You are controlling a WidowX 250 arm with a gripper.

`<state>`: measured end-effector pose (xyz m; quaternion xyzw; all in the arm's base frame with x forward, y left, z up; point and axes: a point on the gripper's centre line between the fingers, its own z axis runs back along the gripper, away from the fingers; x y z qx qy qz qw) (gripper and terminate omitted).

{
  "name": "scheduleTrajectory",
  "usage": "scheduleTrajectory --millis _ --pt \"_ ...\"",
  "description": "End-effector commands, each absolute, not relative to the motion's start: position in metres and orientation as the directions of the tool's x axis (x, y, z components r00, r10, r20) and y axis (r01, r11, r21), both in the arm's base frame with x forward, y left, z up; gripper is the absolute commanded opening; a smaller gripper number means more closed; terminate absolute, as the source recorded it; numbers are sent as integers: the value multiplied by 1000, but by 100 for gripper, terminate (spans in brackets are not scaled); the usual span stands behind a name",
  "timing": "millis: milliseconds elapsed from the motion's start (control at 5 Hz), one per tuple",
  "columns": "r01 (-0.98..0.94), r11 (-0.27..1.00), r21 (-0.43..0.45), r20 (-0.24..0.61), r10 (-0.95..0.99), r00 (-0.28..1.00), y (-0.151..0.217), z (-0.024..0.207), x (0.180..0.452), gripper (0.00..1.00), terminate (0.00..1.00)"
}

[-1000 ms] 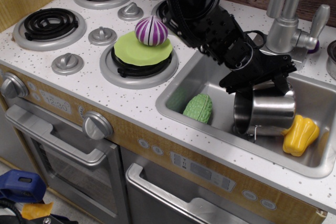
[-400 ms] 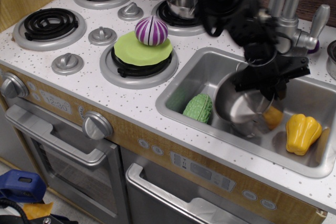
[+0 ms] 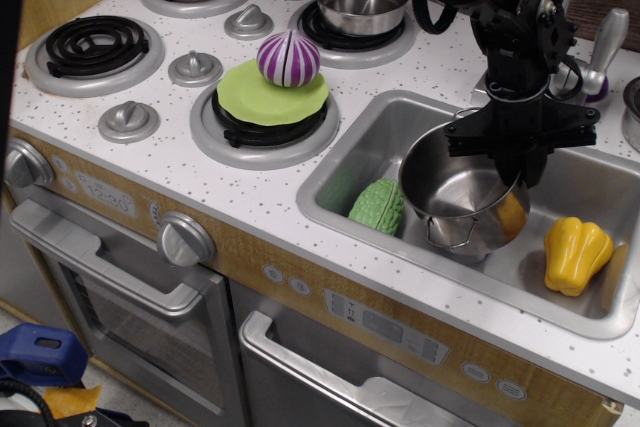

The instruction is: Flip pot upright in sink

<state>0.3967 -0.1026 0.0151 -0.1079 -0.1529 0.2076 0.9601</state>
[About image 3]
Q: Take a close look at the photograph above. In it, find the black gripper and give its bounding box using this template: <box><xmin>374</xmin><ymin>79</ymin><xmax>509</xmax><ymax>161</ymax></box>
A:
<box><xmin>443</xmin><ymin>95</ymin><xmax>600</xmax><ymax>188</ymax></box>

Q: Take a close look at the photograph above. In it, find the steel pot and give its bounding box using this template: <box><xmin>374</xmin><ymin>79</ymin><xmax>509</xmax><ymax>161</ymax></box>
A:
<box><xmin>398</xmin><ymin>124</ymin><xmax>530</xmax><ymax>258</ymax></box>

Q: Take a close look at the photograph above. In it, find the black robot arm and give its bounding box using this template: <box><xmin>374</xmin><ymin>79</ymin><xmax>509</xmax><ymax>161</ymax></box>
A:
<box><xmin>412</xmin><ymin>0</ymin><xmax>600</xmax><ymax>188</ymax></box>

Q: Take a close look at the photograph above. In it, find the silver sink basin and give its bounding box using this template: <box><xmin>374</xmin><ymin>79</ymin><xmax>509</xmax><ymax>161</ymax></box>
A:
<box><xmin>297</xmin><ymin>91</ymin><xmax>639</xmax><ymax>339</ymax></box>

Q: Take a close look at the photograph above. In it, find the yellow toy bell pepper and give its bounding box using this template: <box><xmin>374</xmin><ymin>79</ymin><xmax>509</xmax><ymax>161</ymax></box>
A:
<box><xmin>544</xmin><ymin>217</ymin><xmax>614</xmax><ymax>297</ymax></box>

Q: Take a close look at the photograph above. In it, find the steel bowl at right edge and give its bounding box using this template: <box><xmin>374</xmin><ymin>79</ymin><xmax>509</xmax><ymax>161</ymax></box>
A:
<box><xmin>621</xmin><ymin>77</ymin><xmax>640</xmax><ymax>151</ymax></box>

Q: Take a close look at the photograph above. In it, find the green toy bitter gourd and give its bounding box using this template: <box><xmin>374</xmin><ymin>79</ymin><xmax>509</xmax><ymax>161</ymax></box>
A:
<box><xmin>348</xmin><ymin>178</ymin><xmax>404</xmax><ymax>235</ymax></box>

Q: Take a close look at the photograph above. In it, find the back right stove burner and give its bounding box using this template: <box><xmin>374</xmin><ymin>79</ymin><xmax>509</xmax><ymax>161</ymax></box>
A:
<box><xmin>288</xmin><ymin>1</ymin><xmax>417</xmax><ymax>70</ymax></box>

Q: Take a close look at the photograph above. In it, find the purple white toy onion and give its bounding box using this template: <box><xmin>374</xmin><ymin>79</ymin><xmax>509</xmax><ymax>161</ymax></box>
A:
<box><xmin>256</xmin><ymin>29</ymin><xmax>321</xmax><ymax>88</ymax></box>

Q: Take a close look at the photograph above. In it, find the front right stove burner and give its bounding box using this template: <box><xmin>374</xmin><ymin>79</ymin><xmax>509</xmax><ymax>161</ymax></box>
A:
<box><xmin>189</xmin><ymin>87</ymin><xmax>340</xmax><ymax>171</ymax></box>

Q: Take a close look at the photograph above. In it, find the green plastic plate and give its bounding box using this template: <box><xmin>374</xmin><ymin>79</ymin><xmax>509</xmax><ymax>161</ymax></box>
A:
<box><xmin>216</xmin><ymin>60</ymin><xmax>329</xmax><ymax>126</ymax></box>

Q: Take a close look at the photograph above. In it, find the silver stovetop knob upper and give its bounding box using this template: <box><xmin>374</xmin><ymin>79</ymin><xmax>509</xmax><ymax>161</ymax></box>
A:
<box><xmin>224</xmin><ymin>4</ymin><xmax>274</xmax><ymax>41</ymax></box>

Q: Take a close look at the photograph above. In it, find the silver stovetop knob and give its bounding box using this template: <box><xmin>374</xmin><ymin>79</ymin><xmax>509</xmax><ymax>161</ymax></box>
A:
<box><xmin>224</xmin><ymin>4</ymin><xmax>274</xmax><ymax>41</ymax></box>
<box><xmin>98</xmin><ymin>101</ymin><xmax>160</xmax><ymax>144</ymax></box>
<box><xmin>168</xmin><ymin>50</ymin><xmax>224</xmax><ymax>88</ymax></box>

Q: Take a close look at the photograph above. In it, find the silver stovetop knob middle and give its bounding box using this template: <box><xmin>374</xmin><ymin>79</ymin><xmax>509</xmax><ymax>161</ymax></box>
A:
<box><xmin>168</xmin><ymin>50</ymin><xmax>224</xmax><ymax>88</ymax></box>

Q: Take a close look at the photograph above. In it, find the silver oven knob right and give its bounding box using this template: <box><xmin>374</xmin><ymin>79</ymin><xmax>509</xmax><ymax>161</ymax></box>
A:
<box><xmin>156</xmin><ymin>211</ymin><xmax>216</xmax><ymax>267</ymax></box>

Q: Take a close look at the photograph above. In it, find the silver oven knob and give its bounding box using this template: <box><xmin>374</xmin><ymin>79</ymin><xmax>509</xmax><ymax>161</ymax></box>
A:
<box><xmin>156</xmin><ymin>211</ymin><xmax>216</xmax><ymax>267</ymax></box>
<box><xmin>4</xmin><ymin>137</ymin><xmax>55</xmax><ymax>188</ymax></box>

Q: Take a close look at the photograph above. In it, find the silver stovetop knob front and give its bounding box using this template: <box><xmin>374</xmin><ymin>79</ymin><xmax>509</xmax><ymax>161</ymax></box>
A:
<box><xmin>98</xmin><ymin>101</ymin><xmax>160</xmax><ymax>144</ymax></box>

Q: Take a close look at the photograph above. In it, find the digital clock display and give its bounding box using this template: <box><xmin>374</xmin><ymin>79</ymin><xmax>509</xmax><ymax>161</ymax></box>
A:
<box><xmin>75</xmin><ymin>171</ymin><xmax>137</xmax><ymax>218</ymax></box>

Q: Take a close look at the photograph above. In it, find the front left stove burner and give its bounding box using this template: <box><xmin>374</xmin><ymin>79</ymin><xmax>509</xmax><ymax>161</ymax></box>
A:
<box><xmin>24</xmin><ymin>15</ymin><xmax>164</xmax><ymax>98</ymax></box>

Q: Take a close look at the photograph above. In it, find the silver oven knob left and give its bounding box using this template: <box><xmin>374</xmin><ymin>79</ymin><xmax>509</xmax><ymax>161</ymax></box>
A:
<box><xmin>4</xmin><ymin>137</ymin><xmax>55</xmax><ymax>188</ymax></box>

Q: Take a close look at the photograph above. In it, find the orange cloth scrap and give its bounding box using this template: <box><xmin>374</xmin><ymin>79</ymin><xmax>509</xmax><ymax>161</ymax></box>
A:
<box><xmin>43</xmin><ymin>385</ymin><xmax>102</xmax><ymax>420</ymax></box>

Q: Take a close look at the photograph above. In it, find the purple faucet base ring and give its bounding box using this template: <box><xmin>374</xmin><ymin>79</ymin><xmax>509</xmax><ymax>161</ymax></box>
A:
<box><xmin>584</xmin><ymin>74</ymin><xmax>609</xmax><ymax>103</ymax></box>

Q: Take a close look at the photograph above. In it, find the silver faucet handle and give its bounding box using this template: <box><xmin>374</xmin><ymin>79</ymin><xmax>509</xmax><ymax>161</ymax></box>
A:
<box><xmin>578</xmin><ymin>8</ymin><xmax>629</xmax><ymax>103</ymax></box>

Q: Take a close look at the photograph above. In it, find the dishwasher door with handle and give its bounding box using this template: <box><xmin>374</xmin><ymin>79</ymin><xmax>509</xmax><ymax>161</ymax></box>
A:
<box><xmin>238</xmin><ymin>291</ymin><xmax>551</xmax><ymax>427</ymax></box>

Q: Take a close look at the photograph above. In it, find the oven door with handle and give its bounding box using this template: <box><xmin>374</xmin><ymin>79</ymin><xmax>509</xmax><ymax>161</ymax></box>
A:
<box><xmin>10</xmin><ymin>186</ymin><xmax>248</xmax><ymax>426</ymax></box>

